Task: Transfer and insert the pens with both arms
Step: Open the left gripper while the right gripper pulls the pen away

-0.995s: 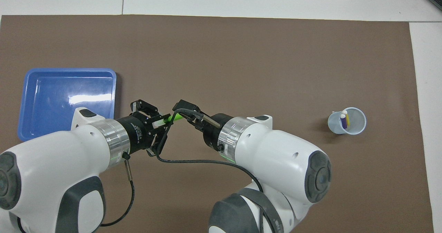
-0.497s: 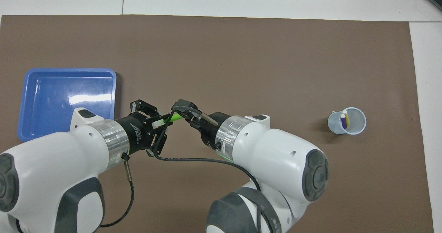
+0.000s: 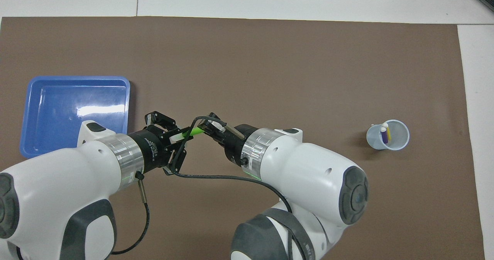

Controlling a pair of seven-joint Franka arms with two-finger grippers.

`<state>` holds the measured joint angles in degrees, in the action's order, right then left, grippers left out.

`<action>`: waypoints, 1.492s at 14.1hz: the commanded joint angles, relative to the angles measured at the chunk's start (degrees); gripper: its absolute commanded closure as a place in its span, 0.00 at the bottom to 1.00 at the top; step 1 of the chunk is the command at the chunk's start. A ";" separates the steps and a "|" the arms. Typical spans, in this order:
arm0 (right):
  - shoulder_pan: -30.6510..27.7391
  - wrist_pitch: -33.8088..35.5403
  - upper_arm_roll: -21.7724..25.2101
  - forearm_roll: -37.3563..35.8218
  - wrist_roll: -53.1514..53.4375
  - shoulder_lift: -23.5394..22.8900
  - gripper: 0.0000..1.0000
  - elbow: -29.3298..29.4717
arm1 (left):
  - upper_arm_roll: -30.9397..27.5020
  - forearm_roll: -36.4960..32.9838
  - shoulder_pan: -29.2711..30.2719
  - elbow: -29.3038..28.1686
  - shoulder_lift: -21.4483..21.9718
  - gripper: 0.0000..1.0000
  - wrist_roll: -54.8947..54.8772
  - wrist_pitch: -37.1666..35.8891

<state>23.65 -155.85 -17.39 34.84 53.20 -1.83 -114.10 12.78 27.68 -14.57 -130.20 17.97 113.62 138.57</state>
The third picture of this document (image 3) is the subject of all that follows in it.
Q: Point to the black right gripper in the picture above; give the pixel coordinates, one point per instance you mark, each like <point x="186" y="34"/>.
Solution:
<point x="235" y="146"/>

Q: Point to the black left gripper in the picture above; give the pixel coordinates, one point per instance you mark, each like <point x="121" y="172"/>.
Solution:
<point x="152" y="150"/>

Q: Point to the green pen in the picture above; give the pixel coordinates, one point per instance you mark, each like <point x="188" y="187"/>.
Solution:
<point x="195" y="130"/>

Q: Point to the purple pen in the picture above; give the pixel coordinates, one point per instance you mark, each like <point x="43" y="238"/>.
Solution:
<point x="384" y="137"/>

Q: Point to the yellow pen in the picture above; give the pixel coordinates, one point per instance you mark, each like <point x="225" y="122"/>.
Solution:
<point x="388" y="134"/>

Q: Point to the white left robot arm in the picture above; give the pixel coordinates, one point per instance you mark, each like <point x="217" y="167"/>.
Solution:
<point x="58" y="183"/>

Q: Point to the brown table mat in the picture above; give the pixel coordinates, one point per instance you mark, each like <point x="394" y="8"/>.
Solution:
<point x="270" y="59"/>

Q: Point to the blue plastic tray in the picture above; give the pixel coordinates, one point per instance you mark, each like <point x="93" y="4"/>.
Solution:
<point x="58" y="109"/>

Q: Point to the translucent plastic cup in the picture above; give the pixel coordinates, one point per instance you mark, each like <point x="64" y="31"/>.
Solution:
<point x="399" y="144"/>

